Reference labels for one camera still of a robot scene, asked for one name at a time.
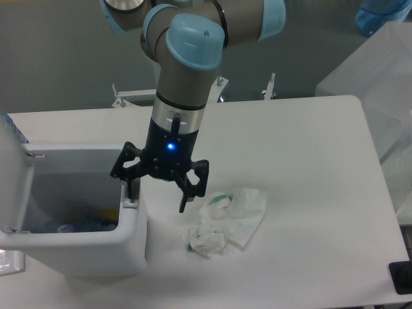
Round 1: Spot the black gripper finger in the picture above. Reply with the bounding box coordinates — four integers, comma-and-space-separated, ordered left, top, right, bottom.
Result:
178, 160, 209, 213
110, 142, 144, 199

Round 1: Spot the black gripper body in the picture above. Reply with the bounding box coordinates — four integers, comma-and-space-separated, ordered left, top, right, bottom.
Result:
138, 120, 198, 181

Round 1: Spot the white push-top trash can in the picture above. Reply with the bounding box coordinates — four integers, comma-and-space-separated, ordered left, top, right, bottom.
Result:
1, 118, 147, 277

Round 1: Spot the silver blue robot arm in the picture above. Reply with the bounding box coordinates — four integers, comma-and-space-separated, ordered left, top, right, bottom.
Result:
100, 1, 286, 209

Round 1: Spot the colourful rubbish inside can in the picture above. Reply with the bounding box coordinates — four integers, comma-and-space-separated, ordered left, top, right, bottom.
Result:
29, 207, 119, 234

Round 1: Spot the crumpled white tissue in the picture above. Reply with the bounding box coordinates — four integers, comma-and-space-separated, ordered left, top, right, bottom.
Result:
198, 188, 268, 250

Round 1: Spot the crumpled green white wrapper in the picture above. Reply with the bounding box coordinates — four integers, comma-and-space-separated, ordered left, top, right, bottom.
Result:
183, 225, 230, 259

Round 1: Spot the blue plastic water bottle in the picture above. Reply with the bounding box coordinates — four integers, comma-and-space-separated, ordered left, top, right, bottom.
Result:
1, 113, 29, 144

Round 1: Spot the metal table clamp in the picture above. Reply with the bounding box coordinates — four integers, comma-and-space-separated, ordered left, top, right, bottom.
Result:
261, 73, 277, 100

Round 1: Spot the clear plastic packet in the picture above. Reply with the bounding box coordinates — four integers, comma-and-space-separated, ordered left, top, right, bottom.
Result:
0, 250, 25, 276

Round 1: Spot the black device at edge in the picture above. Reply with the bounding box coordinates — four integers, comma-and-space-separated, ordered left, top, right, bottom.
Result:
389, 261, 411, 295

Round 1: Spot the blue plastic bag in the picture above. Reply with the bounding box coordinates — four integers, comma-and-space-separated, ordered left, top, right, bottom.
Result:
355, 0, 411, 37

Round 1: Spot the white mounting bracket frame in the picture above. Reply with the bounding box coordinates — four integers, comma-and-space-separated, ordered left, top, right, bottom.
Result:
111, 76, 229, 108

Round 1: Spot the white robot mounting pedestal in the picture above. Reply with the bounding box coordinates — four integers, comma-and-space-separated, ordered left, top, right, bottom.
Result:
153, 62, 161, 88

